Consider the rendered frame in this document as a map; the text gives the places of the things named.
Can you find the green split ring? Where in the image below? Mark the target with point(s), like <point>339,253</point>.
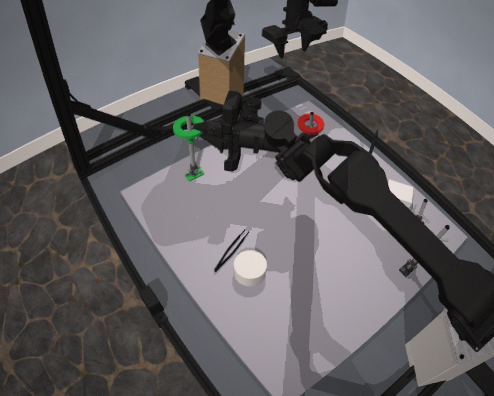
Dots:
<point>186,134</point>

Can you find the grey post with green foot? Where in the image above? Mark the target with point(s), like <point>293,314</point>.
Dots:
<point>195,171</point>

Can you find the black tweezers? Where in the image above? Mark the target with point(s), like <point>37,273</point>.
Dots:
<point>220,264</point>

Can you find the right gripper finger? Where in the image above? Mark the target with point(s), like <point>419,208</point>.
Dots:
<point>213,127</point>
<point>214,140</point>

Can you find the grey post with black foot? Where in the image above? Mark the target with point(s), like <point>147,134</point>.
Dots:
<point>311,123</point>

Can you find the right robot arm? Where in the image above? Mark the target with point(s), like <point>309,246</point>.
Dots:
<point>466,289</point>

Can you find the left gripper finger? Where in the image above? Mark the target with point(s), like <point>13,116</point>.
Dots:
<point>304,43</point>
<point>280,48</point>

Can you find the red ring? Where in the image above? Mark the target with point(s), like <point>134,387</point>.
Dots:
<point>308,130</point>

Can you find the white rectangular block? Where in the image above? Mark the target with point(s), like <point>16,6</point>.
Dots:
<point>403,192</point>

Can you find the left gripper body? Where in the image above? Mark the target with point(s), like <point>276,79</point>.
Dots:
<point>278,35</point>

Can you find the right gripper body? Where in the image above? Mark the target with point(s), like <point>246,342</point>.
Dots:
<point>246,134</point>

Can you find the beige cylinder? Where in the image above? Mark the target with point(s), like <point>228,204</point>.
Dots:
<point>250,268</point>

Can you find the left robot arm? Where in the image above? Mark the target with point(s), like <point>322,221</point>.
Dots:
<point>220,20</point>

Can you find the grey post with crossbar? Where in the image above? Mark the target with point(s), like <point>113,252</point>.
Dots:
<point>412,263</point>

